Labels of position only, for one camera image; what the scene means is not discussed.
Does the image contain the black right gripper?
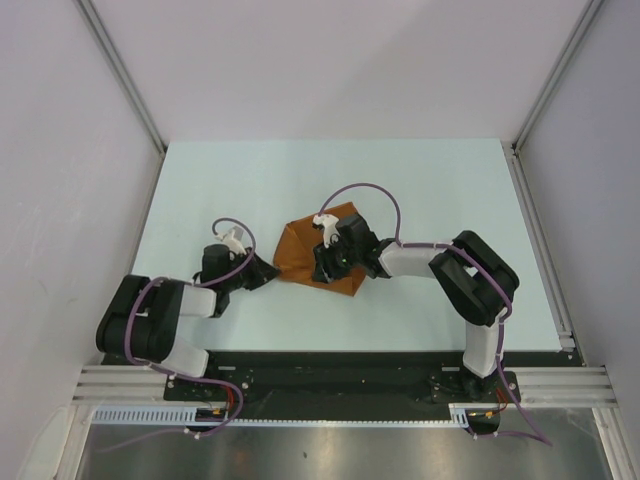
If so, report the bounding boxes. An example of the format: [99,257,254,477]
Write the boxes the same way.
[313,235,362,284]

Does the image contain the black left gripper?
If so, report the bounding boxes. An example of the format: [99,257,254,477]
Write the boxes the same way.
[221,246,280,292]

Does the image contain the orange cloth napkin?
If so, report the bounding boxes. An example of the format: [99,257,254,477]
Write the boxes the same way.
[273,215,366,297]

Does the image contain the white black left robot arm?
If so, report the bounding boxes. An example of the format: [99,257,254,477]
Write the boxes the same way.
[95,244,280,400]

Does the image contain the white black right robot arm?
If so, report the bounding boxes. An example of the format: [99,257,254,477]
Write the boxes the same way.
[312,214,520,401]

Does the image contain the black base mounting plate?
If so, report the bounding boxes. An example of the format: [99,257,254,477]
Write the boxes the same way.
[102,349,584,431]

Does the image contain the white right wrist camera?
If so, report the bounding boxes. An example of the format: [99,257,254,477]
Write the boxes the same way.
[312,214,340,249]

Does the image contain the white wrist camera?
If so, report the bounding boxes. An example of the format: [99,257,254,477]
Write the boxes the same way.
[312,214,340,249]
[215,227,246,255]

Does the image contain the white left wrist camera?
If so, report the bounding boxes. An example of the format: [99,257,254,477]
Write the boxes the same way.
[215,227,246,255]

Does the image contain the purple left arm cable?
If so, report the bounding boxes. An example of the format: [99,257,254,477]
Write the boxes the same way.
[94,217,259,454]

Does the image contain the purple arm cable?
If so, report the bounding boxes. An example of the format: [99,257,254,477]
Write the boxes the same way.
[94,217,259,454]
[319,182,554,447]

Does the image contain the right aluminium corner post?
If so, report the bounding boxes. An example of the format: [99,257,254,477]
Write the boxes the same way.
[512,0,607,151]

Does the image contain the aluminium corner post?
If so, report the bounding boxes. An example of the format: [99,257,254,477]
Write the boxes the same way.
[73,0,169,154]
[512,0,607,151]

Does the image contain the white slotted cable duct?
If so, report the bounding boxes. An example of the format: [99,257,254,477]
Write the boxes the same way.
[93,405,468,428]

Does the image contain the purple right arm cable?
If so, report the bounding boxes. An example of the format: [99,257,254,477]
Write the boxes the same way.
[319,182,554,447]

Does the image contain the left aluminium corner post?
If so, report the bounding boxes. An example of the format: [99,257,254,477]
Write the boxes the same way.
[73,0,169,154]

